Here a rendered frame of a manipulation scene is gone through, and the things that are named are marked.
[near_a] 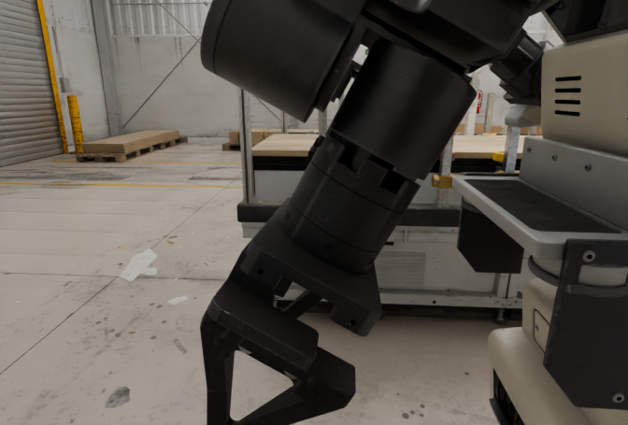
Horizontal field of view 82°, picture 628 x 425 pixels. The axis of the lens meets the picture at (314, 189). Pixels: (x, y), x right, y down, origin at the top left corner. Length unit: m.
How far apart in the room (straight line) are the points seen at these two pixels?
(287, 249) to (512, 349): 0.51
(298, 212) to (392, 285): 1.81
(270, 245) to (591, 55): 0.42
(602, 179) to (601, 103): 0.09
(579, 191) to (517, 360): 0.26
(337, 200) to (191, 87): 9.14
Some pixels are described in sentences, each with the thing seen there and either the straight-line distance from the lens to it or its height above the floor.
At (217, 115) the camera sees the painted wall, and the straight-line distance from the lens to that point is 9.10.
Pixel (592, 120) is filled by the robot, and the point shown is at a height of 1.13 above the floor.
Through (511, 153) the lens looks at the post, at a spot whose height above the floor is 0.93.
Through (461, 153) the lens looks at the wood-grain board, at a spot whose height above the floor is 0.89.
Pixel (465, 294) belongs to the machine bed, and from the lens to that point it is 2.07.
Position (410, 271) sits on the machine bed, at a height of 0.28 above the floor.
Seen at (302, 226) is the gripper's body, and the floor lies 1.10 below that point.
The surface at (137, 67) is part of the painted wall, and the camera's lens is 9.83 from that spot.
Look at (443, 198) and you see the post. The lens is 1.59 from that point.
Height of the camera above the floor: 1.16
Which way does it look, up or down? 15 degrees down
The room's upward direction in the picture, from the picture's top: straight up
